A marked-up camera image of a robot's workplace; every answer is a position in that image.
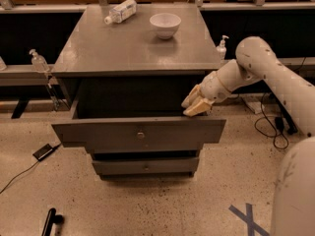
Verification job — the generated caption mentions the grey drawer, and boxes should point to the grey drawer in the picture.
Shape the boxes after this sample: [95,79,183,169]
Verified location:
[52,102,225,154]
[93,157,199,175]

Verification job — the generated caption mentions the clear container far left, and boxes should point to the clear container far left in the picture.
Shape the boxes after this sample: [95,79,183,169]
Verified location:
[0,56,7,71]

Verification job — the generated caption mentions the black adapter cable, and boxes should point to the black adapter cable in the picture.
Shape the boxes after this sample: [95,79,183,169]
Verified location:
[0,143,63,195]

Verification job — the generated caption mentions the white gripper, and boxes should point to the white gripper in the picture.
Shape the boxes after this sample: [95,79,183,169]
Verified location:
[181,71,231,117]

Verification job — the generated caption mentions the black power adapter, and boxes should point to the black power adapter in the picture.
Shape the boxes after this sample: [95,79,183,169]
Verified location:
[32,144,53,161]

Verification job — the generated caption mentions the lying clear water bottle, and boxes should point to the lying clear water bottle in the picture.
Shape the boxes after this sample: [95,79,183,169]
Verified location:
[104,0,137,25]

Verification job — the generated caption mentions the white pump sanitizer bottle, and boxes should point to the white pump sanitizer bottle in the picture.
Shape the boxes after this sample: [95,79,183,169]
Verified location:
[217,35,228,60]

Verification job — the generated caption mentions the grey top drawer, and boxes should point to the grey top drawer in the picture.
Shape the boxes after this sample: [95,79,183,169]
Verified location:
[52,102,225,154]

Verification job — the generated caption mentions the grey drawer cabinet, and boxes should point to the grey drawer cabinet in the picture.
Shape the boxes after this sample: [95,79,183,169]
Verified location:
[50,3,224,182]

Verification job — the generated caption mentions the black handle object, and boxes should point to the black handle object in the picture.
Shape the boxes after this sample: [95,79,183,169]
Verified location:
[41,207,64,236]

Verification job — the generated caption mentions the clear pump bottle left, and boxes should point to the clear pump bottle left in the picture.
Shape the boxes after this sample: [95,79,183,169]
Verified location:
[30,49,50,72]

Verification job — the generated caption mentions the grey bottom drawer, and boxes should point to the grey bottom drawer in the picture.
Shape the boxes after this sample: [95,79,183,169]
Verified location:
[93,157,199,175]

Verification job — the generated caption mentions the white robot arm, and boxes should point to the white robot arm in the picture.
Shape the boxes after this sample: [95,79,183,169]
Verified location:
[181,36,315,236]

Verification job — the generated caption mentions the white ceramic bowl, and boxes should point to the white ceramic bowl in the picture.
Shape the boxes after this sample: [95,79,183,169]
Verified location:
[150,13,181,39]

